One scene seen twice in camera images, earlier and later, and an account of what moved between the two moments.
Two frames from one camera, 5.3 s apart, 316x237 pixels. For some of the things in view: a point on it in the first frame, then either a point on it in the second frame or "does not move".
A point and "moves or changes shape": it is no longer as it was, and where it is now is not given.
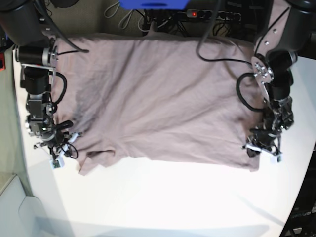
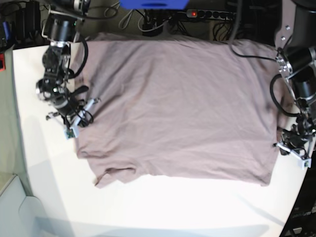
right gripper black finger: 252,153 to 284,152
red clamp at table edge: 2,62 does not move
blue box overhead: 154,4 does not move
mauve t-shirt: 156,98 moves or changes shape
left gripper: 58,140 to 72,109
